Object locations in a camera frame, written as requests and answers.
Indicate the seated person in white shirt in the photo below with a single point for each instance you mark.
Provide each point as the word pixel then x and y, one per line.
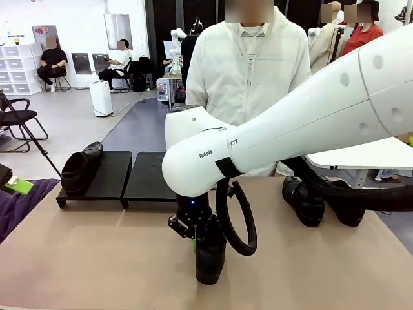
pixel 119 61

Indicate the purple cloth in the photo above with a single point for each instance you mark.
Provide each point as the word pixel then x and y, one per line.
pixel 26 210

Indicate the black metal chair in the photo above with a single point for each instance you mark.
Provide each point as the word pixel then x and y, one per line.
pixel 61 80

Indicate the computer case with lights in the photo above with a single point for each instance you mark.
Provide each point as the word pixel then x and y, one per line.
pixel 162 88

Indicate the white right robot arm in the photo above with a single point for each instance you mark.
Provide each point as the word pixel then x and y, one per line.
pixel 290 129

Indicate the black backpack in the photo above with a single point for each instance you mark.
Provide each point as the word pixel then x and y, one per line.
pixel 142 74

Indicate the black stand pole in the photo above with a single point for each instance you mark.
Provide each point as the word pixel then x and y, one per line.
pixel 337 42

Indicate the white table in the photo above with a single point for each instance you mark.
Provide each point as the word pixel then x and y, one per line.
pixel 355 159

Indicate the black office chair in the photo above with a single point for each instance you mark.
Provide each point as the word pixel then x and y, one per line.
pixel 124 74

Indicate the person in white jacket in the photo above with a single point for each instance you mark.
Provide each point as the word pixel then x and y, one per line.
pixel 245 71

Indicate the black leather shoe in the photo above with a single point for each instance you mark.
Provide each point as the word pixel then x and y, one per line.
pixel 306 210
pixel 80 168
pixel 209 264
pixel 348 216

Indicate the white drawer cabinet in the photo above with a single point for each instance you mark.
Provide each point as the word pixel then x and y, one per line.
pixel 19 71

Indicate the mannequin in beige coat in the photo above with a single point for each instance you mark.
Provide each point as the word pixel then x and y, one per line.
pixel 322 48

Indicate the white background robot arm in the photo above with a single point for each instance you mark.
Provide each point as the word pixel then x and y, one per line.
pixel 177 48

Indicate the seated person in black shirt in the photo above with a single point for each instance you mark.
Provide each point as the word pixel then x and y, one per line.
pixel 51 61

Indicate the grey background desk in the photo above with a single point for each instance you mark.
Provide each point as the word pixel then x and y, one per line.
pixel 172 97

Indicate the black armchair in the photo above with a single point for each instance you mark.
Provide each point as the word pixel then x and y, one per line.
pixel 19 116

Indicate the black hat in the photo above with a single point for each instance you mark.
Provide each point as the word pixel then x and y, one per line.
pixel 406 14

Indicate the silver wall plate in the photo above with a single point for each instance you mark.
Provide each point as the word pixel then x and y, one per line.
pixel 100 61
pixel 80 63

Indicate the white air purifier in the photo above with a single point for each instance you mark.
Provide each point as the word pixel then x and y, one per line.
pixel 101 98

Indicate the grey panel with red signs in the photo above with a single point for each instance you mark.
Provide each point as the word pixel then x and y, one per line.
pixel 45 32

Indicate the black shoe stand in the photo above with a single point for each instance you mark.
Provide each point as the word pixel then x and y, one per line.
pixel 109 181
pixel 145 181

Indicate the silver wall cabinet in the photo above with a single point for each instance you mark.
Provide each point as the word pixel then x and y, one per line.
pixel 117 30

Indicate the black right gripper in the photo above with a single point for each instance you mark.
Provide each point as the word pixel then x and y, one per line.
pixel 193 208

